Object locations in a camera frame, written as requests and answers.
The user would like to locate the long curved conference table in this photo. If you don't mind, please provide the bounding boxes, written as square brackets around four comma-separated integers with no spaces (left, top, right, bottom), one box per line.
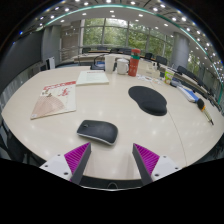
[71,51,221,108]

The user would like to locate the red thermos bottle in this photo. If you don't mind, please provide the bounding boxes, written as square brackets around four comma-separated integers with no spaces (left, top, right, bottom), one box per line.
[128,48,142,78]

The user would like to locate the black computer mouse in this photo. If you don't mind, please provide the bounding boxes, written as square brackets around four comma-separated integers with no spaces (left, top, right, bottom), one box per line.
[76,119,119,146]

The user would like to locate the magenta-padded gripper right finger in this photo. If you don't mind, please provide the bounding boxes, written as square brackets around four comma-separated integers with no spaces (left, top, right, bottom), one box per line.
[132,143,183,186]

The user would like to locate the white lidded mug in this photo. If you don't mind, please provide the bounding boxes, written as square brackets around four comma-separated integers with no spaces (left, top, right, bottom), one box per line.
[116,58,130,76]

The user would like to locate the round ceiling lights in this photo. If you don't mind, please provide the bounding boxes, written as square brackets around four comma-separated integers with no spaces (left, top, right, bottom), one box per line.
[13,0,224,73]

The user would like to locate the white paper booklet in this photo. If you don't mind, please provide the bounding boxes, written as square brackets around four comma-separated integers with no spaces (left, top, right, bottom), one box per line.
[75,69,110,87]

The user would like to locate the white paper cup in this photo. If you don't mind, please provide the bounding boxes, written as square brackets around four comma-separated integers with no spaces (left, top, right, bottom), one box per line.
[104,54,116,74]

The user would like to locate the green-printed paper cup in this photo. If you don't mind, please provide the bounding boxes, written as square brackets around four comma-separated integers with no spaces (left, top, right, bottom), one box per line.
[163,67,176,85]

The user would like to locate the black yellow microphone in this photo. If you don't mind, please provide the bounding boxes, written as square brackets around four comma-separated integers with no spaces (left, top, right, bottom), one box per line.
[196,98,215,126]

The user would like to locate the colourful sticker sheet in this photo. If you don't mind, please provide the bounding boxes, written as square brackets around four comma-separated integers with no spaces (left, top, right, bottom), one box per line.
[136,73,154,83]

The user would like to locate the black mouse pad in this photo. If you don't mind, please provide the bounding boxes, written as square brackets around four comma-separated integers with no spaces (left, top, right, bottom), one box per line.
[128,85,168,117]

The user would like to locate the red-printed booklet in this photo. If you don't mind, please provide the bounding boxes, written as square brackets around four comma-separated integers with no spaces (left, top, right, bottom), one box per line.
[30,80,77,120]

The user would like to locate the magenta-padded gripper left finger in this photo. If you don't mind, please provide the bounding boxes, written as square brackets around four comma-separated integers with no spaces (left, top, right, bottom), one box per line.
[39,142,92,185]

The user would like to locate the dark office chairs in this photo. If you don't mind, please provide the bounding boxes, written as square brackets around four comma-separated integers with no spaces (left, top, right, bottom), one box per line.
[81,46,201,81]

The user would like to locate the blue book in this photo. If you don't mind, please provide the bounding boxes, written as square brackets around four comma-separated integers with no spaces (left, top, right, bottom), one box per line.
[176,84,200,103]

